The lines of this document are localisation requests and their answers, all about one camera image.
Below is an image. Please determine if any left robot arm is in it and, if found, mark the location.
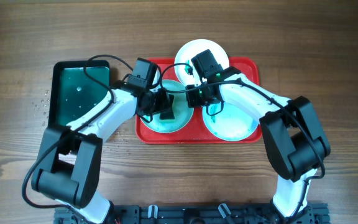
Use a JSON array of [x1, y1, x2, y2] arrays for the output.
[[24, 82, 174, 223]]

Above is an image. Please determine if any red plastic tray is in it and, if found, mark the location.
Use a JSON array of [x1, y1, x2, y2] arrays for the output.
[[135, 57, 262, 144]]

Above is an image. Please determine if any black tray with water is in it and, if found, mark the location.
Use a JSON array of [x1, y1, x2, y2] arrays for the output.
[[48, 61, 108, 126]]

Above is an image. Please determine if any light blue plate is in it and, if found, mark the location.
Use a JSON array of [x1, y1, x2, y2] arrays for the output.
[[202, 103, 259, 142], [140, 80, 194, 134]]

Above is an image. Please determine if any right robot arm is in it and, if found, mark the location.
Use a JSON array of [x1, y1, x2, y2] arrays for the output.
[[185, 65, 331, 223]]

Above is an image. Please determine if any green scrubbing sponge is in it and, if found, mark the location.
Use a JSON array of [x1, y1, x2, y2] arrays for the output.
[[159, 93, 176, 121]]

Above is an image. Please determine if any white round plate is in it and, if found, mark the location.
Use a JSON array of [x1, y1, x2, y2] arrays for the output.
[[175, 39, 229, 86]]

